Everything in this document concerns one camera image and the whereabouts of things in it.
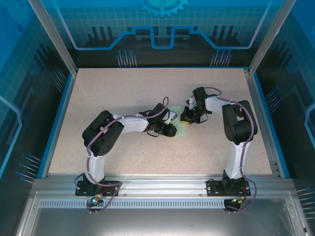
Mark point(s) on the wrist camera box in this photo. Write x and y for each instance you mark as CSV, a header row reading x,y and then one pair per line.
x,y
171,116
190,100

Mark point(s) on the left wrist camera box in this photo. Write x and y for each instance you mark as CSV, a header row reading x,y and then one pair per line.
x,y
171,116

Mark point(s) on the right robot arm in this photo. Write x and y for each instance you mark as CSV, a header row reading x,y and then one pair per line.
x,y
238,123

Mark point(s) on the aluminium side rail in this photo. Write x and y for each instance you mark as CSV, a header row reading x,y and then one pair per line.
x,y
262,123

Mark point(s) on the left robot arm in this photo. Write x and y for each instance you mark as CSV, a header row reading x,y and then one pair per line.
x,y
101,135

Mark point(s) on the long aluminium base rail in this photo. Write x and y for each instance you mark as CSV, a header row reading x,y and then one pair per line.
x,y
160,184

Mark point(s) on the light green cloth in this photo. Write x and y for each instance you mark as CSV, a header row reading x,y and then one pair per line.
x,y
181,130

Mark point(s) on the steel sheet panel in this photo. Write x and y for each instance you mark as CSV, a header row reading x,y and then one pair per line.
x,y
157,221

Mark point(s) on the blue table edge strip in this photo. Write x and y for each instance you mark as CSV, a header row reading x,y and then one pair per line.
x,y
57,123
271,123

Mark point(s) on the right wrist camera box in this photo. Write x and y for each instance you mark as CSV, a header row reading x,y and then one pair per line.
x,y
190,100

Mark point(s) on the aluminium frame post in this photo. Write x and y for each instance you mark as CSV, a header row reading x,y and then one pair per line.
x,y
270,37
54,37

